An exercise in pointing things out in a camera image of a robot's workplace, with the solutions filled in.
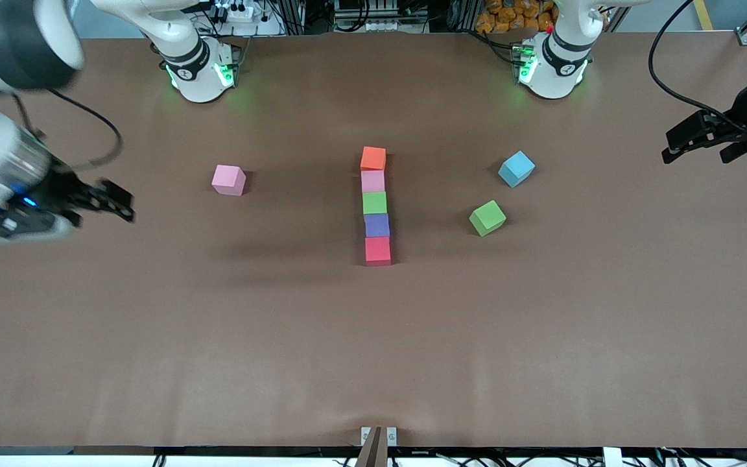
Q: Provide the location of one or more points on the blue foam block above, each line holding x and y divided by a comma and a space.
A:
516, 168

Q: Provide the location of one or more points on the orange foam block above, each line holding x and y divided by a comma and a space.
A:
373, 158

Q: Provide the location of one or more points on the red foam block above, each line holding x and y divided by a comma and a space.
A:
378, 250

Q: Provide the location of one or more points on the small white box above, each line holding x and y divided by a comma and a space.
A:
612, 458

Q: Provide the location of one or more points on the brown strip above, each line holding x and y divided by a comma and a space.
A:
373, 454

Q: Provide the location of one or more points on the metal table edge bracket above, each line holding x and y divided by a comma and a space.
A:
365, 436

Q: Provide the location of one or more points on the orange snack bag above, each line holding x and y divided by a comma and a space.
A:
516, 16

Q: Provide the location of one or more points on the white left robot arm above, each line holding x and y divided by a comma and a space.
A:
558, 65

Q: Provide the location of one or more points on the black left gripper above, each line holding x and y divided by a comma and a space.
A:
741, 111

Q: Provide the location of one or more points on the green foam block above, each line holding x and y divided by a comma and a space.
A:
374, 202
487, 216

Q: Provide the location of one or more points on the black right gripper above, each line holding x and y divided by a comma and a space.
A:
60, 187

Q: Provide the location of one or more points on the pink foam block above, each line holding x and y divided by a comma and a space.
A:
229, 180
373, 181

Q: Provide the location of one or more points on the purple foam block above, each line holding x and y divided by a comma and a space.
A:
377, 225

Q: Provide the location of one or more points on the white power strip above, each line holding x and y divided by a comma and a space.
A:
247, 16

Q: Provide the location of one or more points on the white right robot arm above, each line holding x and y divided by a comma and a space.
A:
195, 65

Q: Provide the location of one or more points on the white electronics unit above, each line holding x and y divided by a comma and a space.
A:
373, 24

